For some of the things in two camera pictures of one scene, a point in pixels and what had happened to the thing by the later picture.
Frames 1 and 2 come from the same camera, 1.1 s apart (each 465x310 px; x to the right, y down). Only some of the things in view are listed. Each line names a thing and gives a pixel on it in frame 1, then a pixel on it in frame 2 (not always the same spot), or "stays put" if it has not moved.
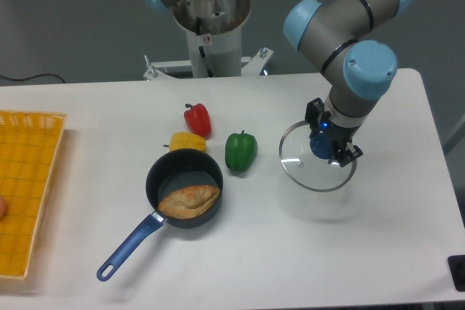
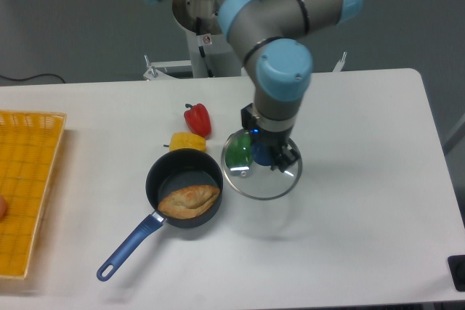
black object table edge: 456,263 stays put
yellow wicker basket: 30,144 stays put
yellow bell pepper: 186,140 stays put
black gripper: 340,136 to 277,140
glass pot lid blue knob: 320,145 to 248,167
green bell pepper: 240,151 stays put
